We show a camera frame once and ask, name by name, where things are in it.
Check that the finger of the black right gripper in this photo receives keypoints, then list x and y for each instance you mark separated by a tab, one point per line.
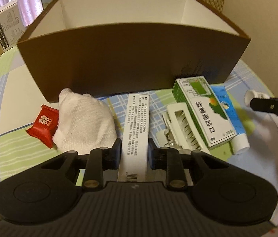
269	106

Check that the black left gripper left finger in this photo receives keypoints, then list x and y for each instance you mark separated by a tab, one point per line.
100	160

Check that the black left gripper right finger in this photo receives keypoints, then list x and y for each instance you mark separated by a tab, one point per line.
169	160

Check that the white plastic hair claw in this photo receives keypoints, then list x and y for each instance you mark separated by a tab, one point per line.
180	132

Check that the long white medicine box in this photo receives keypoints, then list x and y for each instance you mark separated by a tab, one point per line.
133	163

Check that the white knitted cloth pouch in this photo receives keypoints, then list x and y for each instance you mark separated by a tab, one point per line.
84	123

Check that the small white bottle cap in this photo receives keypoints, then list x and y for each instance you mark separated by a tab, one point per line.
251	94

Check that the green white medicine box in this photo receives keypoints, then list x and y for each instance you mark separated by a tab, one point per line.
207	113

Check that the blue white ointment tube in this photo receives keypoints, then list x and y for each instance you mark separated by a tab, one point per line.
239	143

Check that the red candy packet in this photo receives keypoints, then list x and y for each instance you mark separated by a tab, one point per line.
45	125

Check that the plaid green blue tablecloth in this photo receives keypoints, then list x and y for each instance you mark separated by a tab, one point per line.
21	101

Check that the brown cardboard storage box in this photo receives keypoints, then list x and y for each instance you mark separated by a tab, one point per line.
106	47

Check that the beige product box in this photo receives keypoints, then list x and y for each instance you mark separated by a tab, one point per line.
11	26

